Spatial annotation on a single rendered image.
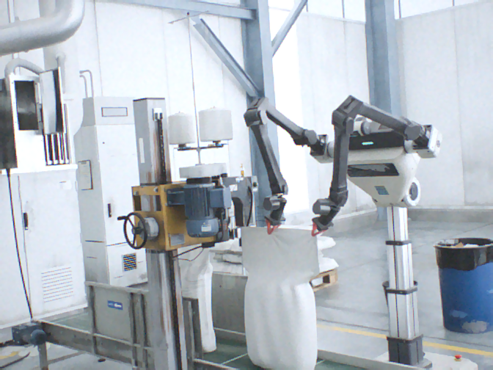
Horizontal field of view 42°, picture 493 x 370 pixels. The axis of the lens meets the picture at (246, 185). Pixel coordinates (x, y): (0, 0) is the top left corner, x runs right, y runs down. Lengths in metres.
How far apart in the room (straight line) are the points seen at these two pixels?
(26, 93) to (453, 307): 3.69
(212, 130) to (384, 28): 9.07
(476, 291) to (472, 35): 6.95
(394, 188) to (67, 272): 3.51
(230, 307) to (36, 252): 2.36
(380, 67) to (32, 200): 7.67
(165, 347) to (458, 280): 2.55
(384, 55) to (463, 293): 7.41
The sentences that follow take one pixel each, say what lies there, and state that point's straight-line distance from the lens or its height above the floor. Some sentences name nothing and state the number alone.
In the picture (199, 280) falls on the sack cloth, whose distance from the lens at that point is 3.62.
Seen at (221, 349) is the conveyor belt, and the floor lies 0.38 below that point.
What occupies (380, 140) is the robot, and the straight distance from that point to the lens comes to 3.23.
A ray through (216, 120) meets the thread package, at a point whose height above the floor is 1.62.
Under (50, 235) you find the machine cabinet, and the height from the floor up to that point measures 0.87.
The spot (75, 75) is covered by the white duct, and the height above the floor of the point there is 2.31.
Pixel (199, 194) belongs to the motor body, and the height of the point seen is 1.29.
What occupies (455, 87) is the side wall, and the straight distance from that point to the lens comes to 11.55.
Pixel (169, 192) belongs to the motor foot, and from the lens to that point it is 3.12.
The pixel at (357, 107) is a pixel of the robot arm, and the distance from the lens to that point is 2.73.
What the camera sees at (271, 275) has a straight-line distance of 3.25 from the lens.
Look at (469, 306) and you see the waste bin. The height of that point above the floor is 0.21.
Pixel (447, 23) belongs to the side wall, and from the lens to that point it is 11.71.
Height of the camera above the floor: 1.47
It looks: 3 degrees down
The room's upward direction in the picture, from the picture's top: 4 degrees counter-clockwise
